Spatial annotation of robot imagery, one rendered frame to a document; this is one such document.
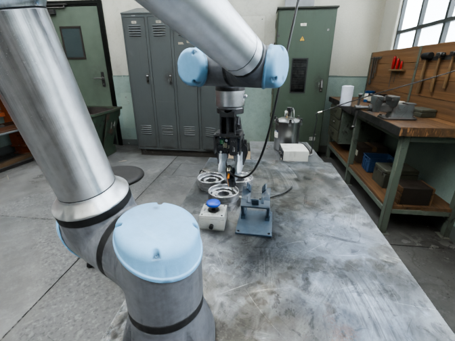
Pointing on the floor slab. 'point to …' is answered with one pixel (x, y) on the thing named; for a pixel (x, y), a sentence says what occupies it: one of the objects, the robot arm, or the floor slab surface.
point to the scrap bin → (105, 124)
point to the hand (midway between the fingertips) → (231, 174)
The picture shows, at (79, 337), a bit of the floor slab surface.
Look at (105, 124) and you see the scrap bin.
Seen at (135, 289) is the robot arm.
